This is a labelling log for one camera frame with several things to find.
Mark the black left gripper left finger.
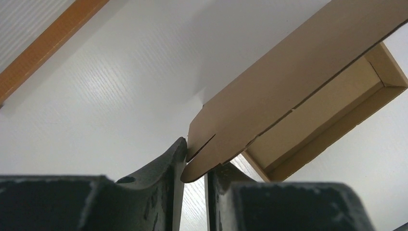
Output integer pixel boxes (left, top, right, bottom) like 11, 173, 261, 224
0, 137, 187, 231

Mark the orange wooden shelf rack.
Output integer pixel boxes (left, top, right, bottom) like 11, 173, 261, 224
0, 0, 108, 104

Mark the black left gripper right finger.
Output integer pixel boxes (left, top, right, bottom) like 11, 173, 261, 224
205, 163, 374, 231

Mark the brown cardboard box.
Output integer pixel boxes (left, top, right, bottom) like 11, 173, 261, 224
181, 0, 408, 183

